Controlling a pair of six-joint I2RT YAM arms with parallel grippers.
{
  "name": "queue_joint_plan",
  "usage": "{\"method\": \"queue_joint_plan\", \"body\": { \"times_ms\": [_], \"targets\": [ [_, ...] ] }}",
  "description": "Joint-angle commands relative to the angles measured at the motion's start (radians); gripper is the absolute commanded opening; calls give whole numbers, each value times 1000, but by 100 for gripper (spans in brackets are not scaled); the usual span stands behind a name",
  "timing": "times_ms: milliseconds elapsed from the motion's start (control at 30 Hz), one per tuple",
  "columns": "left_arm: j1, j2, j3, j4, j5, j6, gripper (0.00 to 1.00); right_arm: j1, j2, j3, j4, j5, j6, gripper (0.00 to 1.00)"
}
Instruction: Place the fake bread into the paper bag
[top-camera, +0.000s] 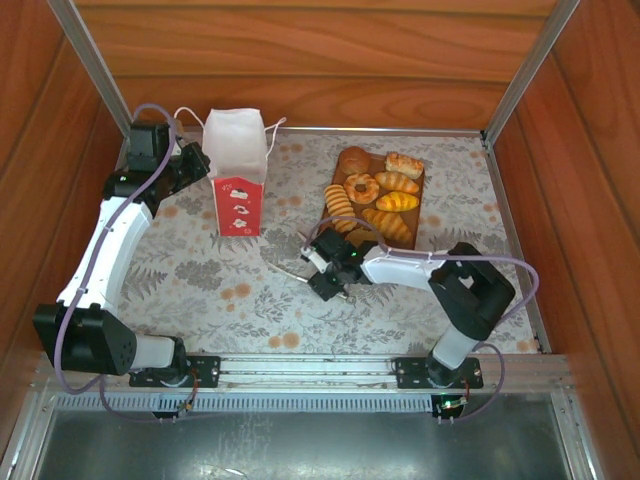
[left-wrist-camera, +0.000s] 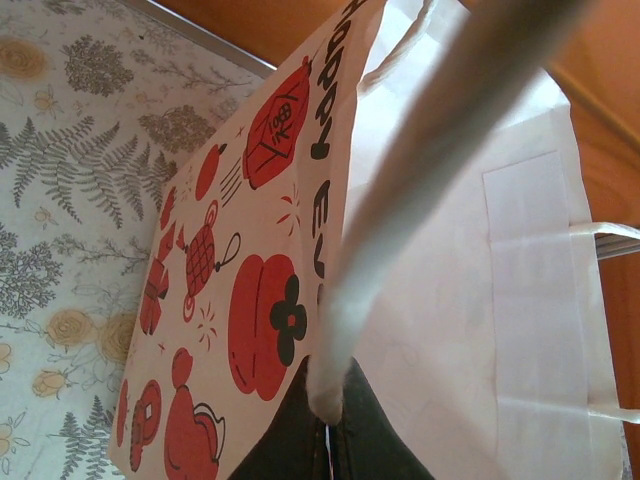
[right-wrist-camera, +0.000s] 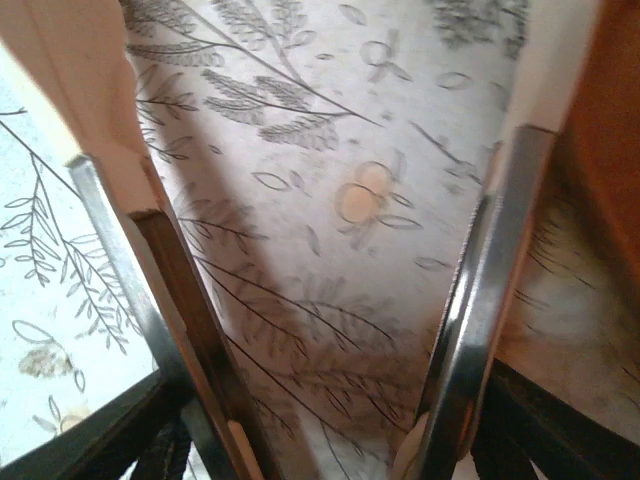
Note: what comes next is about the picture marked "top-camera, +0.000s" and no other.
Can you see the floral tablecloth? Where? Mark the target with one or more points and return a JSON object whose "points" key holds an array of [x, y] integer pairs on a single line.
{"points": [[225, 300]]}

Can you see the thin aluminium frame rail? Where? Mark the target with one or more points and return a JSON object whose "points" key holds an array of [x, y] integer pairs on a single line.
{"points": [[350, 129]]}

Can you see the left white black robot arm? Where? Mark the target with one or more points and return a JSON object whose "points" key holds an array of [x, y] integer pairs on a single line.
{"points": [[110, 250]]}

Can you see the oval golden bread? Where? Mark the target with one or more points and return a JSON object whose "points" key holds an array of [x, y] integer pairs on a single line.
{"points": [[397, 182]]}

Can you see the aluminium frame post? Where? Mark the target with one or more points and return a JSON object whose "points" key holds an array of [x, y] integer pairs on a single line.
{"points": [[530, 70], [90, 65]]}

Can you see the brown serving tray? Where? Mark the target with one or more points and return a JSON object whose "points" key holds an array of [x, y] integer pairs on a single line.
{"points": [[378, 164]]}

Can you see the red white paper bag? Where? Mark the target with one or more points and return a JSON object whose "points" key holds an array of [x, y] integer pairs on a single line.
{"points": [[240, 210]]}

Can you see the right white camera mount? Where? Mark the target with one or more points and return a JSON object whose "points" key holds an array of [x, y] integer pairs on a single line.
{"points": [[314, 259]]}

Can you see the long striped orange bread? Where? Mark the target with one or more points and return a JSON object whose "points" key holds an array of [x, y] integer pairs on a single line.
{"points": [[387, 225]]}

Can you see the shiny metal sheet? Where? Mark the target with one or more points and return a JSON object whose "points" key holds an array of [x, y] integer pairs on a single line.
{"points": [[300, 450]]}

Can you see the round brown bun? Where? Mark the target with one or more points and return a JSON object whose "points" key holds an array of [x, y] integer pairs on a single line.
{"points": [[356, 160]]}

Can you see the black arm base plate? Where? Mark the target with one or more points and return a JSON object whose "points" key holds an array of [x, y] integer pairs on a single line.
{"points": [[410, 372], [205, 370]]}

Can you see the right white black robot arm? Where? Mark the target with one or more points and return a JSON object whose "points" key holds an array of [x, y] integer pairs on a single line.
{"points": [[400, 270]]}

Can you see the yellow brown-striped bread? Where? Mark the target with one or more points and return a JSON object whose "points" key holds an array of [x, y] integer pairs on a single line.
{"points": [[397, 202]]}

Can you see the small circuit board green light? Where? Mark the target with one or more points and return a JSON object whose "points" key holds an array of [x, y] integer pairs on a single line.
{"points": [[450, 404]]}

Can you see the flaky rectangular pastry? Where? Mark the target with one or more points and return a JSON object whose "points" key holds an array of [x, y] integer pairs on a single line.
{"points": [[404, 165]]}

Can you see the wide aluminium mounting rail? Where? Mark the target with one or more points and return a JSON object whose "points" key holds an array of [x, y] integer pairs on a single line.
{"points": [[310, 367]]}

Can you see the ridged spiral bread roll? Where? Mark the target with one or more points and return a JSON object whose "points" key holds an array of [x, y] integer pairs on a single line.
{"points": [[337, 202]]}

